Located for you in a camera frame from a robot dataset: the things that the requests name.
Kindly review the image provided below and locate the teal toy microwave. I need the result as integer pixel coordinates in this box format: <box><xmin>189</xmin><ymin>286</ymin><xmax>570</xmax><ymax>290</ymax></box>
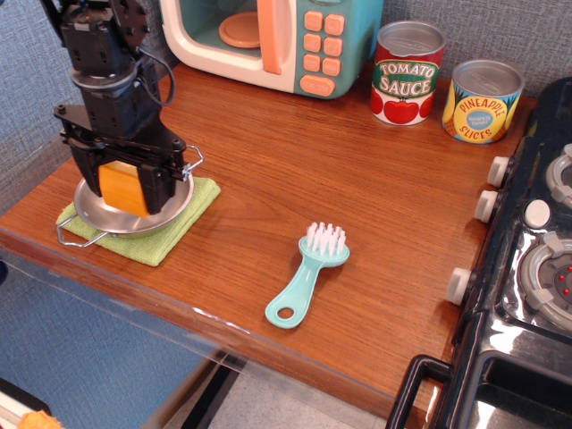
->
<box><xmin>160</xmin><ymin>1</ymin><xmax>383</xmax><ymax>99</ymax></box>

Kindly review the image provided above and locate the green folded cloth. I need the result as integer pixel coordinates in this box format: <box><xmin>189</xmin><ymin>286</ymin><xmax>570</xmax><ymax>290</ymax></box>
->
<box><xmin>56</xmin><ymin>177</ymin><xmax>221</xmax><ymax>267</ymax></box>

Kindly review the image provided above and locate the orange microwave plate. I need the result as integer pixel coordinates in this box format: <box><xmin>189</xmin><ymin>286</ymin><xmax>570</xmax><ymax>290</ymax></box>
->
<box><xmin>218</xmin><ymin>12</ymin><xmax>260</xmax><ymax>49</ymax></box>

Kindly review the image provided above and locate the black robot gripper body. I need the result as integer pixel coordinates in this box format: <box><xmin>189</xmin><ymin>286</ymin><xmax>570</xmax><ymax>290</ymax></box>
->
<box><xmin>54</xmin><ymin>57</ymin><xmax>186</xmax><ymax>179</ymax></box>

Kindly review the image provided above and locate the black toy stove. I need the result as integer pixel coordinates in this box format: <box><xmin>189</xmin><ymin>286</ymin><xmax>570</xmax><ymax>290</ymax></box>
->
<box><xmin>387</xmin><ymin>78</ymin><xmax>571</xmax><ymax>428</ymax></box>

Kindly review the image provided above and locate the orange cheese wedge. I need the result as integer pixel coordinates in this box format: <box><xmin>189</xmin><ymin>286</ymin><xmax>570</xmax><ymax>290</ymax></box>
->
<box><xmin>98</xmin><ymin>161</ymin><xmax>149</xmax><ymax>217</ymax></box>

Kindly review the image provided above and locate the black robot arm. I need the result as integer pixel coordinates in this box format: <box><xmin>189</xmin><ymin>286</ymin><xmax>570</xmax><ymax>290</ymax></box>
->
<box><xmin>42</xmin><ymin>1</ymin><xmax>187</xmax><ymax>215</ymax></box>

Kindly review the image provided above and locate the pineapple slices can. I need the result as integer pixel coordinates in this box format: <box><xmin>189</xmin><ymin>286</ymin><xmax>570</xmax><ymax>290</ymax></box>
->
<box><xmin>442</xmin><ymin>59</ymin><xmax>525</xmax><ymax>144</ymax></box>

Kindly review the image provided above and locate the stainless steel pan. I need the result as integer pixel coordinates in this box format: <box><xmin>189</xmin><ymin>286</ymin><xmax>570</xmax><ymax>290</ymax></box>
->
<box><xmin>56</xmin><ymin>145</ymin><xmax>204</xmax><ymax>248</ymax></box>

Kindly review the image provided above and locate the tomato sauce can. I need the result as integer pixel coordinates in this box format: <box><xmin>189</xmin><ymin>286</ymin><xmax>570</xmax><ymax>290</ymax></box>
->
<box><xmin>370</xmin><ymin>21</ymin><xmax>446</xmax><ymax>126</ymax></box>

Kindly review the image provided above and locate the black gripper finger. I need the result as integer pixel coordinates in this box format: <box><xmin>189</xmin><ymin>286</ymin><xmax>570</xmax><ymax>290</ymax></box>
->
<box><xmin>69</xmin><ymin>140</ymin><xmax>109</xmax><ymax>197</ymax></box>
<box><xmin>138</xmin><ymin>164</ymin><xmax>177</xmax><ymax>215</ymax></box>

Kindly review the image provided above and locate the teal dish brush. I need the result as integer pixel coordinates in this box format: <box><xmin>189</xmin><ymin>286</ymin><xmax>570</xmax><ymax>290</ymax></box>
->
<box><xmin>265</xmin><ymin>222</ymin><xmax>350</xmax><ymax>329</ymax></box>

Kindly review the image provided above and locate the black cable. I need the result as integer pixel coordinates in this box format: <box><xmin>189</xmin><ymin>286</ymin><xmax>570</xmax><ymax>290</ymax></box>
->
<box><xmin>133</xmin><ymin>46</ymin><xmax>177</xmax><ymax>108</ymax></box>

